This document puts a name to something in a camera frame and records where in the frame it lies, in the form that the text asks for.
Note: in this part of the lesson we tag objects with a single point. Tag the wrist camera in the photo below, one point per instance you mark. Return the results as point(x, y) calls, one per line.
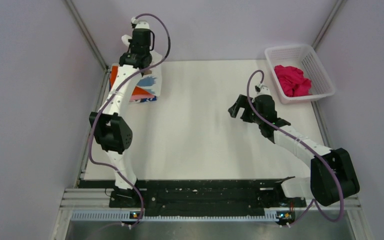
point(262, 90)
point(139, 24)

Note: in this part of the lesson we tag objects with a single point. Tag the white plastic laundry basket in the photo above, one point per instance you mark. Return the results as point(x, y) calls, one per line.
point(303, 57)

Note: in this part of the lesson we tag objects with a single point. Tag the folded pink t shirt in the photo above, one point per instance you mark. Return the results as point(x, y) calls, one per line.
point(135, 97)

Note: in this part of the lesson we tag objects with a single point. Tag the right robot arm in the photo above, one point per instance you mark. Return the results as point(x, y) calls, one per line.
point(332, 173)

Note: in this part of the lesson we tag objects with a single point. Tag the aluminium frame rail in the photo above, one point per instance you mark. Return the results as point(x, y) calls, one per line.
point(93, 204)

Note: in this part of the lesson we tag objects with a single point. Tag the crumpled magenta t shirt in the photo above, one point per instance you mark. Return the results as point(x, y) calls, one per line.
point(292, 81)

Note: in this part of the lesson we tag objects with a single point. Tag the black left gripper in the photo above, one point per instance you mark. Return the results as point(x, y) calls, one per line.
point(130, 42)

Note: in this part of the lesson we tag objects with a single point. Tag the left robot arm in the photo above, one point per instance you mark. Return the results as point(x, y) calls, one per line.
point(111, 131)

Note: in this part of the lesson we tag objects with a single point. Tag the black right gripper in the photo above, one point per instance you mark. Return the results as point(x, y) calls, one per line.
point(242, 102)

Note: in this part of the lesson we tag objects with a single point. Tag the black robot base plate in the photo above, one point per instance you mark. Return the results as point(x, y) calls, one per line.
point(200, 198)

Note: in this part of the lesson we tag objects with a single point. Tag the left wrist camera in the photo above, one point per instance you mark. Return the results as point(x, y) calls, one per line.
point(139, 24)

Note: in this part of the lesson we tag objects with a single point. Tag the white printed t shirt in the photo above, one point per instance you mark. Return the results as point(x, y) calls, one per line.
point(156, 57)

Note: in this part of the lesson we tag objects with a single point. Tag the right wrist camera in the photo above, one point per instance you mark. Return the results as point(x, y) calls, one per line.
point(262, 90)

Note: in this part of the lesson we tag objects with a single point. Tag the folded orange t shirt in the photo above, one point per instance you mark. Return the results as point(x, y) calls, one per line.
point(114, 78)

